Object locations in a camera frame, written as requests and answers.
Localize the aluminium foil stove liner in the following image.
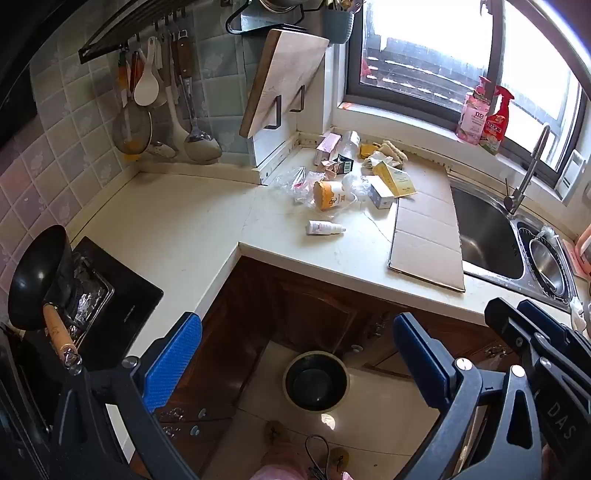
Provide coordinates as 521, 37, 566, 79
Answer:
69, 265, 115, 343

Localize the crumpled clear plastic wrap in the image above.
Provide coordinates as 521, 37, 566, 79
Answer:
341, 174, 370, 204

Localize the round trash bin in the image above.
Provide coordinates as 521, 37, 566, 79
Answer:
283, 351, 350, 413

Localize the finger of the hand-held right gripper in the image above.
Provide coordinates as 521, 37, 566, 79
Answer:
517, 299, 591, 356
484, 298, 561, 365

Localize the steel sink basket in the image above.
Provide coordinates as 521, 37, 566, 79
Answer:
527, 233, 571, 296

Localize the loofah sponge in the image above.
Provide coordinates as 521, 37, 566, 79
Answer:
379, 139, 409, 163

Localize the clear plastic bag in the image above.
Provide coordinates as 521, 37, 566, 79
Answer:
271, 166, 326, 206

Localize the white and blue carton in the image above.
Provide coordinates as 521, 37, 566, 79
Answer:
366, 176, 399, 210

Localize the red spray bottle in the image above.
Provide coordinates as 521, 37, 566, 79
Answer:
479, 85, 515, 155

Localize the black utensil hanging rack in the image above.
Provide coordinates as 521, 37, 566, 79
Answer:
78, 0, 195, 65

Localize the brown cardboard sheet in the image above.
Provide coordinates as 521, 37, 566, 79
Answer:
388, 161, 466, 292

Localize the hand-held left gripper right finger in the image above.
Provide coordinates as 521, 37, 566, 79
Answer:
392, 312, 544, 480

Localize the pink carton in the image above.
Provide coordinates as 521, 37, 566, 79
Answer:
315, 132, 343, 167

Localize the yellow slipper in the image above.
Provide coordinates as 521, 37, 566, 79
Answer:
264, 419, 289, 446
327, 445, 350, 474

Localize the steel sink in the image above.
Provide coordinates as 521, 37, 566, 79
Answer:
450, 182, 575, 312

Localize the black gas stove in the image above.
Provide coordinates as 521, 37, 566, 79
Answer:
69, 237, 164, 370

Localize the clear plastic bottle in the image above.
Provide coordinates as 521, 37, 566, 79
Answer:
339, 130, 362, 160

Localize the black wok with wooden handle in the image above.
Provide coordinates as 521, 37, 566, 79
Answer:
8, 224, 84, 370

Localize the grey-blue utensil cup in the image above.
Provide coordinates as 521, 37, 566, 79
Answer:
322, 7, 355, 44

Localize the white rice paddle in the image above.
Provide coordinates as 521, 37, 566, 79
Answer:
134, 37, 161, 107

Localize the white slotted spoon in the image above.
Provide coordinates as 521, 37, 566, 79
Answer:
150, 39, 181, 158

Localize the wooden cutting board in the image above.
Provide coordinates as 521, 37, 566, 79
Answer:
239, 28, 331, 139

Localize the black range hood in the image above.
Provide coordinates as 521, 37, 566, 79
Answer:
0, 0, 139, 153

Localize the black cable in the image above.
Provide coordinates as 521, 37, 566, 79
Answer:
304, 435, 331, 480

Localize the pink packet on windowsill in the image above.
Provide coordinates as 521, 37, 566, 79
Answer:
456, 76, 492, 146

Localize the steel faucet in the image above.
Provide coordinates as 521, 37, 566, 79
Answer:
503, 124, 552, 215

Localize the white wall socket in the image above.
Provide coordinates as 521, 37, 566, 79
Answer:
554, 150, 588, 200

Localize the black wall rack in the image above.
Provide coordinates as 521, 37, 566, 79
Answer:
225, 0, 324, 131

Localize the person's pink clothing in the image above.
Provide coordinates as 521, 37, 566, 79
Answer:
252, 462, 308, 480

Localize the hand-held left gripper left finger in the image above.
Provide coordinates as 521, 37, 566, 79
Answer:
51, 312, 204, 480

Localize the pink dish cloth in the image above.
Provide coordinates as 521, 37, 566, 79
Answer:
562, 231, 591, 278

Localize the wooden base cabinet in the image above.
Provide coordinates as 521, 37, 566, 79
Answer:
157, 256, 522, 462

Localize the window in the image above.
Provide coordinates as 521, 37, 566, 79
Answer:
346, 0, 591, 188

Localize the yellow and white carton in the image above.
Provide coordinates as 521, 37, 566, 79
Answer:
372, 161, 419, 199

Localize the small white dropper bottle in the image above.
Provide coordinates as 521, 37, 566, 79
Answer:
308, 220, 347, 236

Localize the orange paper cup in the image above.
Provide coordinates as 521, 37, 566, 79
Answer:
312, 180, 348, 212

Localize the crumpled white paper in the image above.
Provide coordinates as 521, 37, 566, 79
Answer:
361, 151, 400, 172

